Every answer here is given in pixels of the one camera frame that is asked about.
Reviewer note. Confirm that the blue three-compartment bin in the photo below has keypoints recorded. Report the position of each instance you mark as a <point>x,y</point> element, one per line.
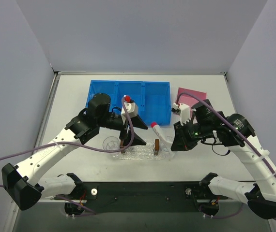
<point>152,98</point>

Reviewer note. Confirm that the clear plastic cup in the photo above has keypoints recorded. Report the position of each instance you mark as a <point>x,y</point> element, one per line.
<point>169,144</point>
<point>111,143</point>

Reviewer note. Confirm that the clear holder with brown ends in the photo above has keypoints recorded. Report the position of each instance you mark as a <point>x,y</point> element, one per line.
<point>141,150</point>

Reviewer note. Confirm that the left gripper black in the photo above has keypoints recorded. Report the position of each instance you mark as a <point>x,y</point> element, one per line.
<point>124,128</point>

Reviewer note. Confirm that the clear textured oval tray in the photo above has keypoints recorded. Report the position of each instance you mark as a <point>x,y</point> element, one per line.
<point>162,154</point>

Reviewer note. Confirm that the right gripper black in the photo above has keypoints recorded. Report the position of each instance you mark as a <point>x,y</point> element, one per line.
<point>185,133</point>

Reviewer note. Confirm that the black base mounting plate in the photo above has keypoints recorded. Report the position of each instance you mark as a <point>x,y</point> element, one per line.
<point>140,197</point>

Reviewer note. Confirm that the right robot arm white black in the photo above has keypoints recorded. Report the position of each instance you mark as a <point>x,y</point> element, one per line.
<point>236,134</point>

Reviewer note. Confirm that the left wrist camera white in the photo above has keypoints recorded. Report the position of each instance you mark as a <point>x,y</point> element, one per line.
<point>130,106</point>

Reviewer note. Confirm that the red-capped toothpaste tube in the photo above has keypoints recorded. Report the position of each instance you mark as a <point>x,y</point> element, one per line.
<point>160,133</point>

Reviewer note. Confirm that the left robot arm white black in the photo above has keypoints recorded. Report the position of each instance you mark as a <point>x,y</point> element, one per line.
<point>24,181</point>

